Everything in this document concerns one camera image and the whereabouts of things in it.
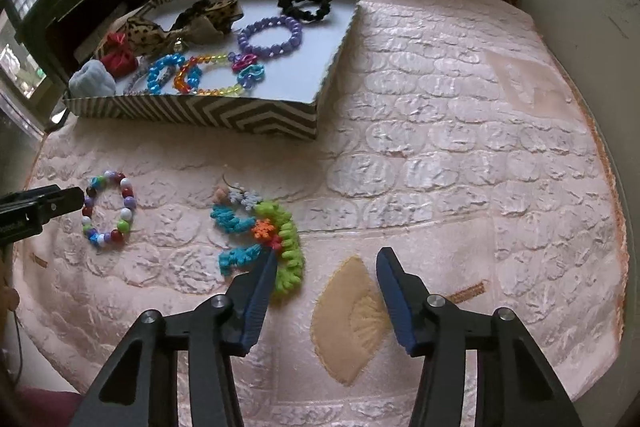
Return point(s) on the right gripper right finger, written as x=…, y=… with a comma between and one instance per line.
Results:
x=516, y=385

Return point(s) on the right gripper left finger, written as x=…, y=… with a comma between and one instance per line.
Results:
x=138, y=384

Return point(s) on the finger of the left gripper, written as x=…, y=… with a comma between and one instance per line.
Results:
x=54, y=201

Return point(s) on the light blue fluffy scrunchie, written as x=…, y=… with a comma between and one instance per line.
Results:
x=92, y=81

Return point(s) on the red satin bow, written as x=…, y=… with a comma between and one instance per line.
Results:
x=117, y=57

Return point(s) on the leopard print bow with bell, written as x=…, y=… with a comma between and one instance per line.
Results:
x=204, y=23

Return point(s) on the black scrunchie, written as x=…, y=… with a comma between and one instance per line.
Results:
x=306, y=11

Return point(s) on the pink quilted table cover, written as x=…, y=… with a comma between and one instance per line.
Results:
x=448, y=133

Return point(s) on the striped black white tray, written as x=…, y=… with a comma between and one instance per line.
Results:
x=270, y=75

